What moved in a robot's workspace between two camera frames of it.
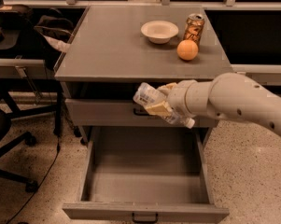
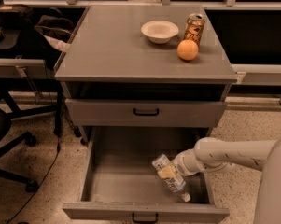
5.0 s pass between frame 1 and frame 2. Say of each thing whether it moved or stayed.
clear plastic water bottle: moved
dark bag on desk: stayed
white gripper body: moved
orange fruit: stayed
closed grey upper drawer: stayed
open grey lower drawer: stayed
